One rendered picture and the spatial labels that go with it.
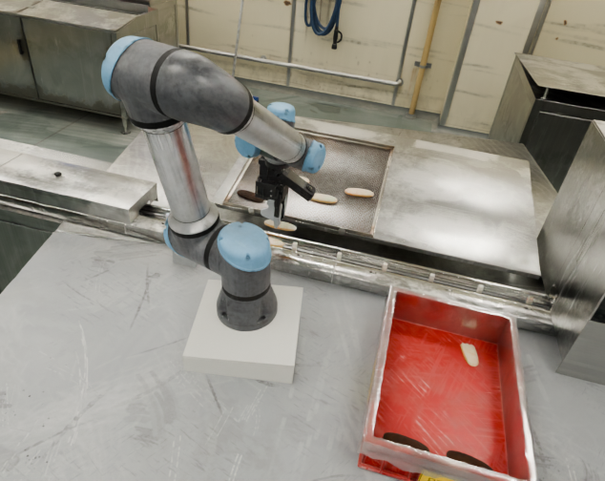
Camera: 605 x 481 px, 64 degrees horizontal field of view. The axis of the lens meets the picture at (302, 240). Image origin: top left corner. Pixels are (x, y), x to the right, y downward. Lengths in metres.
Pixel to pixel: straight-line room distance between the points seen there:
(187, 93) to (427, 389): 0.84
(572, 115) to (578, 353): 1.90
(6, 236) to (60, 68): 2.54
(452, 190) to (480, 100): 3.08
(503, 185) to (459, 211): 0.24
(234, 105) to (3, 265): 1.39
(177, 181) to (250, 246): 0.21
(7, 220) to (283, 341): 1.11
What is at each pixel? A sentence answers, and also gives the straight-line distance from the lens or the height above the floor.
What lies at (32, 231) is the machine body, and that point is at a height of 0.74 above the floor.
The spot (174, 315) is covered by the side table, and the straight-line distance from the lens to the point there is 1.32.
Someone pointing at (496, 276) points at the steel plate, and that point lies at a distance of 1.65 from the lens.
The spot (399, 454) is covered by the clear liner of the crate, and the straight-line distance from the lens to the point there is 1.01.
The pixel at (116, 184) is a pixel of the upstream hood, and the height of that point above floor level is 0.92.
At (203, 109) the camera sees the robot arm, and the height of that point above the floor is 1.44.
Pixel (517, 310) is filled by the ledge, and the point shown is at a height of 0.86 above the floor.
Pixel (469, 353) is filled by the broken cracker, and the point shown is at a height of 0.83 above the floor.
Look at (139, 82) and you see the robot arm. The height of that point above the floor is 1.47.
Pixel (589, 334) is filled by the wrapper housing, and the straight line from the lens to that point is 1.34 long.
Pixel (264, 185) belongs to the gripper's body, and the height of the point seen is 1.07.
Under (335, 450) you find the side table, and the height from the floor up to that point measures 0.82.
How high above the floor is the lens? 1.75
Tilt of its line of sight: 36 degrees down
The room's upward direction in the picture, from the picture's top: 7 degrees clockwise
